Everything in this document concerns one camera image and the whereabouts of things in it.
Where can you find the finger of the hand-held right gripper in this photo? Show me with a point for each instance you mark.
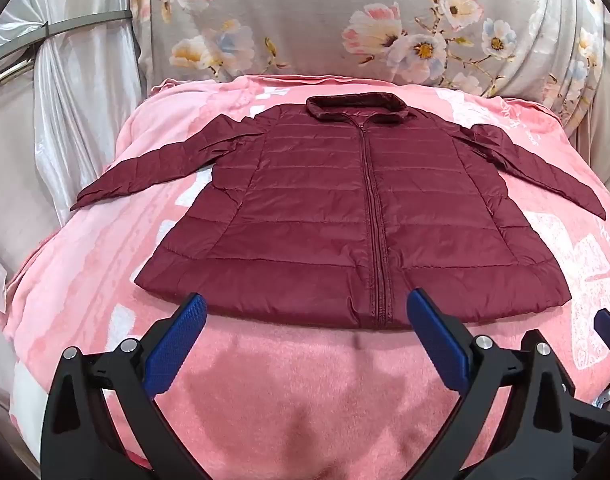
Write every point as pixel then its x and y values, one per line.
pixel 592 420
pixel 609 331

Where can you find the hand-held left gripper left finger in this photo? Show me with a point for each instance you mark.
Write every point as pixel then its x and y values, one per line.
pixel 177 342

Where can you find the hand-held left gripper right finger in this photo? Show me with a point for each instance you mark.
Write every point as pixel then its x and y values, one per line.
pixel 437 340

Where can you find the maroon quilted puffer jacket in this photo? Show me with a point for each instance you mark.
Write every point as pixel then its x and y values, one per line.
pixel 335 220

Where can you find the pink blanket with white print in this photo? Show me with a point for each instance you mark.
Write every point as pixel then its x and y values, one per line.
pixel 285 400

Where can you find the white satin curtain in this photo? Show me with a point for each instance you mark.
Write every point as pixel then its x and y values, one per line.
pixel 70 125

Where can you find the grey floral bed sheet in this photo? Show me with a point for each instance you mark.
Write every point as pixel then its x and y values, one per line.
pixel 305 20

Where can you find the grey metal rail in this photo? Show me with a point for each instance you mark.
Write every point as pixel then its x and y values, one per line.
pixel 60 30

